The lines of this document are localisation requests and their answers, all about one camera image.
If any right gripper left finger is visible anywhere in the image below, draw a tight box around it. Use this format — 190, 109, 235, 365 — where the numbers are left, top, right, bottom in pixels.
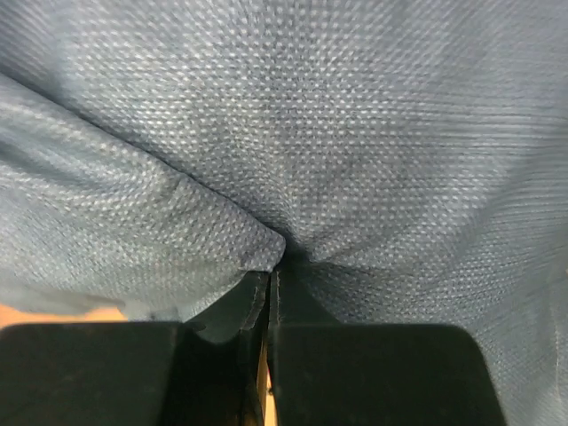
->
1, 273, 270, 425

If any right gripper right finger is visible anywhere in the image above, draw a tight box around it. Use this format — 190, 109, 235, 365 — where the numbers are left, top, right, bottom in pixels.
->
268, 266, 505, 426

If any blue grey pillowcase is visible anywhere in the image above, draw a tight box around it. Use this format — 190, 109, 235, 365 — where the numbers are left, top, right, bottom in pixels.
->
1, 1, 567, 425

